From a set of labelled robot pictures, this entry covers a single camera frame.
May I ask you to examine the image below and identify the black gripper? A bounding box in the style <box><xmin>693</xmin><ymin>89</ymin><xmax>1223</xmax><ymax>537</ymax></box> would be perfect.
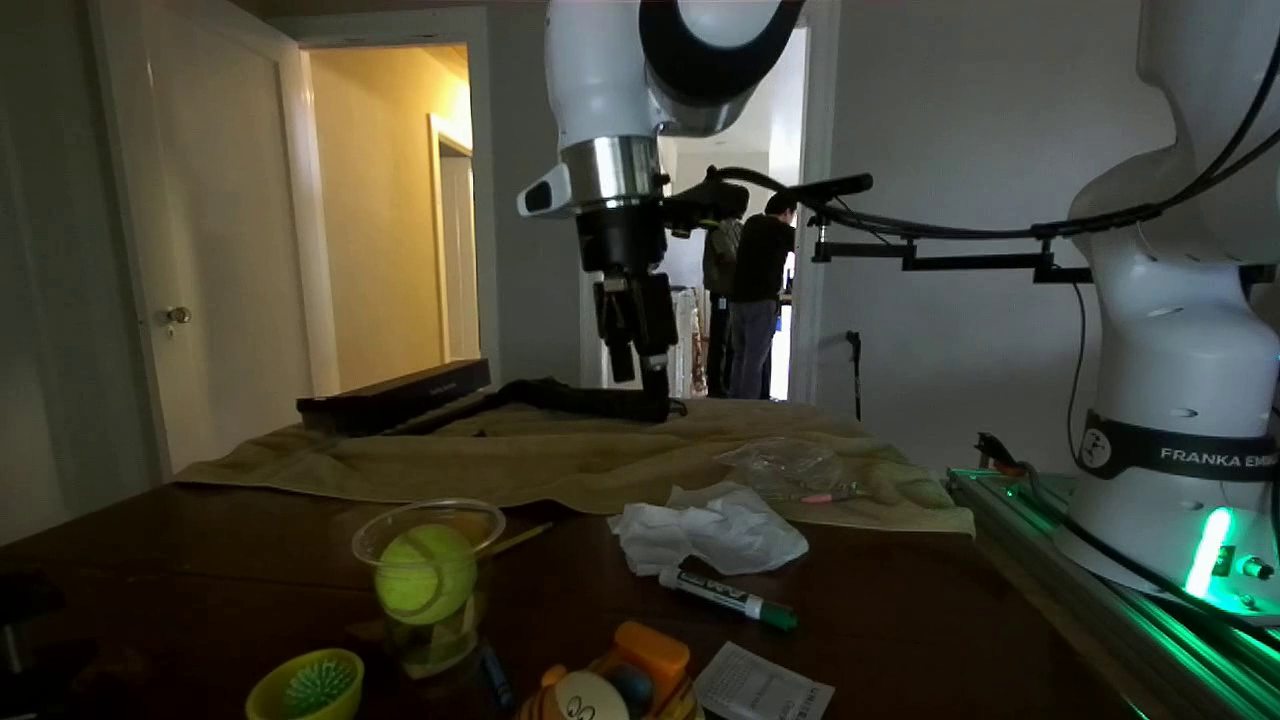
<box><xmin>570</xmin><ymin>202</ymin><xmax>680</xmax><ymax>393</ymax></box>

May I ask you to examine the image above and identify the white paper towel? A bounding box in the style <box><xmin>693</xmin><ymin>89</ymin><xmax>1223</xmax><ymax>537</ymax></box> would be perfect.
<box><xmin>604</xmin><ymin>479</ymin><xmax>815</xmax><ymax>578</ymax></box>

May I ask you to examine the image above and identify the white marker with green cap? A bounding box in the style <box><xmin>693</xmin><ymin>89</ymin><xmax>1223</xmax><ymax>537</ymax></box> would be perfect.
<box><xmin>655</xmin><ymin>563</ymin><xmax>802</xmax><ymax>635</ymax></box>

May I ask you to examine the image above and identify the tan yellow terry towel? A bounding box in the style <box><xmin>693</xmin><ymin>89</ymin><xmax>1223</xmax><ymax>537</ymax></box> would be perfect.
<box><xmin>173</xmin><ymin>393</ymin><xmax>981</xmax><ymax>539</ymax></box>

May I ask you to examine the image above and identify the black long stand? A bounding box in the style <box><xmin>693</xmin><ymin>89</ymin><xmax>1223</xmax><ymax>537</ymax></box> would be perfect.
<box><xmin>397</xmin><ymin>357</ymin><xmax>693</xmax><ymax>432</ymax></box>

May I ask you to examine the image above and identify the person in dark shirt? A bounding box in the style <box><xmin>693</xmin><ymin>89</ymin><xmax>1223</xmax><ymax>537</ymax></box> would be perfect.
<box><xmin>719</xmin><ymin>192</ymin><xmax>802</xmax><ymax>403</ymax></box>

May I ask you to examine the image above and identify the white hallway door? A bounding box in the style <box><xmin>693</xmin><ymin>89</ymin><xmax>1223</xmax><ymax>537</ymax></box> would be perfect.
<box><xmin>422</xmin><ymin>110</ymin><xmax>485</xmax><ymax>363</ymax></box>

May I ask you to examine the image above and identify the thin wooden stick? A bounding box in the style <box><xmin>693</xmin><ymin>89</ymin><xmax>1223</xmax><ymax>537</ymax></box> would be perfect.
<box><xmin>487</xmin><ymin>517</ymin><xmax>559</xmax><ymax>559</ymax></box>

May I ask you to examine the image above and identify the long black box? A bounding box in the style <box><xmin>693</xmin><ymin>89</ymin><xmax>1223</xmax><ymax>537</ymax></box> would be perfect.
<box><xmin>293</xmin><ymin>357</ymin><xmax>496</xmax><ymax>439</ymax></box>

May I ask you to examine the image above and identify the clear plastic bag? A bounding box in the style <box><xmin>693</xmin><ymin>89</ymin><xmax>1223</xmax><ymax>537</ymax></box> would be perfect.
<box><xmin>723</xmin><ymin>436</ymin><xmax>941</xmax><ymax>521</ymax></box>

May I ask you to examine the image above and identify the yellow green tennis ball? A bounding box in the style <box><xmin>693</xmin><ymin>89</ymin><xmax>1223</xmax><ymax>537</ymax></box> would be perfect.
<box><xmin>372</xmin><ymin>521</ymin><xmax>479</xmax><ymax>632</ymax></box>

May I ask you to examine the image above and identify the orange plastic toy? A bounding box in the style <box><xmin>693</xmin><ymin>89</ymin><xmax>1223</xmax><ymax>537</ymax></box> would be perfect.
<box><xmin>516</xmin><ymin>617</ymin><xmax>698</xmax><ymax>720</ymax></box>

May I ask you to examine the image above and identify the clear plastic cup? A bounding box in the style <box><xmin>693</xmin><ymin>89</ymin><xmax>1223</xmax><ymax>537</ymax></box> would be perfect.
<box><xmin>347</xmin><ymin>496</ymin><xmax>511</xmax><ymax>681</ymax></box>

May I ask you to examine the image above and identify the crinkled plastic wrapper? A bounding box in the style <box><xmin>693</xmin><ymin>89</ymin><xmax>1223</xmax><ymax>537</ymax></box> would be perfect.
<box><xmin>689</xmin><ymin>641</ymin><xmax>840</xmax><ymax>720</ymax></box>

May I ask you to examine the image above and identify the small yellow green bowl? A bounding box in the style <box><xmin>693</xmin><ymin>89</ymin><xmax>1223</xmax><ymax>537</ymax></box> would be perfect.
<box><xmin>240</xmin><ymin>644</ymin><xmax>368</xmax><ymax>720</ymax></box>

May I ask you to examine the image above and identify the black stereo camera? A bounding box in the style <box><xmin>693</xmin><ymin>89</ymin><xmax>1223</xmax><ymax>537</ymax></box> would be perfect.
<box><xmin>777</xmin><ymin>166</ymin><xmax>878</xmax><ymax>210</ymax></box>

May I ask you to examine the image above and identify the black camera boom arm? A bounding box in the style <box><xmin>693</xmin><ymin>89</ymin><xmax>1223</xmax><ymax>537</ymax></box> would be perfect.
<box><xmin>802</xmin><ymin>217</ymin><xmax>1093</xmax><ymax>291</ymax></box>

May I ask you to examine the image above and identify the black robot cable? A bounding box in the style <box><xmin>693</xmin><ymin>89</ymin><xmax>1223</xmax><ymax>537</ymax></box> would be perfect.
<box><xmin>703</xmin><ymin>23</ymin><xmax>1280</xmax><ymax>252</ymax></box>

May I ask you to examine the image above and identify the green lit metal base frame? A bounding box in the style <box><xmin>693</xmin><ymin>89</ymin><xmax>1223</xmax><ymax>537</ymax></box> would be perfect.
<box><xmin>944</xmin><ymin>464</ymin><xmax>1280</xmax><ymax>720</ymax></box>

